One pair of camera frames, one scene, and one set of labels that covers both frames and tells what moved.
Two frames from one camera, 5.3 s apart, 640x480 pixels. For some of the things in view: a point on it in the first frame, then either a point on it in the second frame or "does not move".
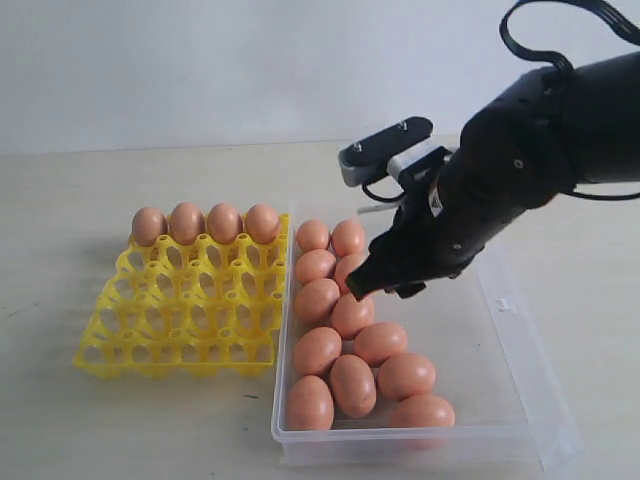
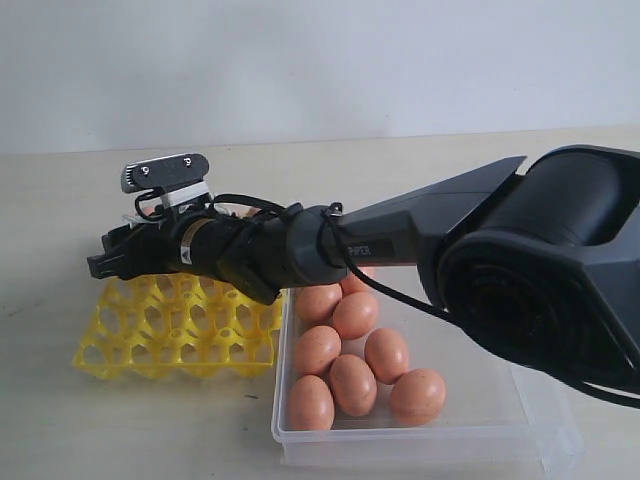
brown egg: x=353 y=385 does not move
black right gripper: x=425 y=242 to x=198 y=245
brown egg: x=310 y=405 does not move
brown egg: x=316 y=350 does not move
